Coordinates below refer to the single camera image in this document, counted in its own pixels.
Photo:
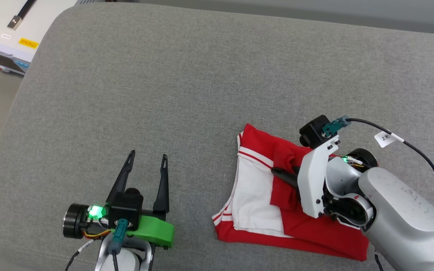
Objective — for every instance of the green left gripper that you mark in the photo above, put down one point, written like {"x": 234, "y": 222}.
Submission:
{"x": 153, "y": 229}

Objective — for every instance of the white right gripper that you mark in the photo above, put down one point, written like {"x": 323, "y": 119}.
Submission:
{"x": 311, "y": 184}

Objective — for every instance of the red and white jersey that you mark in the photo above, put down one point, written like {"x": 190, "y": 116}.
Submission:
{"x": 254, "y": 195}

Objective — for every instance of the yellow warning label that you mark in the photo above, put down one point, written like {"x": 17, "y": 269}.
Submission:
{"x": 28, "y": 43}

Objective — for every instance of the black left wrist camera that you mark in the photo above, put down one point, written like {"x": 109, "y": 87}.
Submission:
{"x": 126, "y": 207}

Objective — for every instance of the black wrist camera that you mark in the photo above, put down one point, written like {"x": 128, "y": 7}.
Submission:
{"x": 126, "y": 207}
{"x": 313, "y": 131}

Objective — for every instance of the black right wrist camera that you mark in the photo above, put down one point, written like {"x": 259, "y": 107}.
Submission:
{"x": 313, "y": 131}

